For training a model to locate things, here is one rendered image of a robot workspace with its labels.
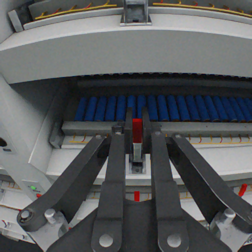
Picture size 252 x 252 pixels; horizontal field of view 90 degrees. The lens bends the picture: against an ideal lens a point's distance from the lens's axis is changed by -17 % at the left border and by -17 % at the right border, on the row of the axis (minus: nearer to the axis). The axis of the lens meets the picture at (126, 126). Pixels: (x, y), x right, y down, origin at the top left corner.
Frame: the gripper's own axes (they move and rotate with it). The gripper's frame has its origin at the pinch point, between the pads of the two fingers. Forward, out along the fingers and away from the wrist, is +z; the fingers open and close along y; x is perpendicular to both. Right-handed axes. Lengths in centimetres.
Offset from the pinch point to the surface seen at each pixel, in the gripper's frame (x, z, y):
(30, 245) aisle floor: -101, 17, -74
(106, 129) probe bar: -3.4, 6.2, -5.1
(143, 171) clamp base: -7.9, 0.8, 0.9
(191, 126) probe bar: -3.2, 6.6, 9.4
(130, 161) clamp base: -6.2, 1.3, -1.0
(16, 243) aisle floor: -101, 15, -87
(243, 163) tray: -8.5, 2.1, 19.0
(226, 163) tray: -8.3, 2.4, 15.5
